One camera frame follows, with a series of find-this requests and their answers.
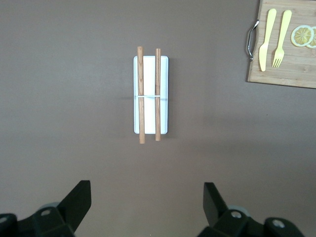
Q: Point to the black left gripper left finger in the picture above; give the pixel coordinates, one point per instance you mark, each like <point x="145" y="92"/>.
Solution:
<point x="74" y="205"/>

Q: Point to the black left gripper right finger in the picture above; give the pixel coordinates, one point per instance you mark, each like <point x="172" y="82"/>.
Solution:
<point x="214" y="207"/>

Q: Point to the brown table cover mat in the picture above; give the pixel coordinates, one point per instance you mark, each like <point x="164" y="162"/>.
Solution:
<point x="74" y="98"/>

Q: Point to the brown wooden rod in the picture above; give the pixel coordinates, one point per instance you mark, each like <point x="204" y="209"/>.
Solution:
<point x="158" y="98"/>
<point x="141" y="98"/>

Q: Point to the white rectangular tray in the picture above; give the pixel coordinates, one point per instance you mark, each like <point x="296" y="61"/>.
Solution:
<point x="150" y="79"/>

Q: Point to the yellow plastic knife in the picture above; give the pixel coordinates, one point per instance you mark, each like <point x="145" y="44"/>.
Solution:
<point x="266" y="42"/>

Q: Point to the yellow plastic fork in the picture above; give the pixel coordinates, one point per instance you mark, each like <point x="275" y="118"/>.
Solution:
<point x="281" y="34"/>

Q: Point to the yellow lemon slice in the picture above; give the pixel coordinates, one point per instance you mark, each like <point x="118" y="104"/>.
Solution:
<point x="301" y="35"/>

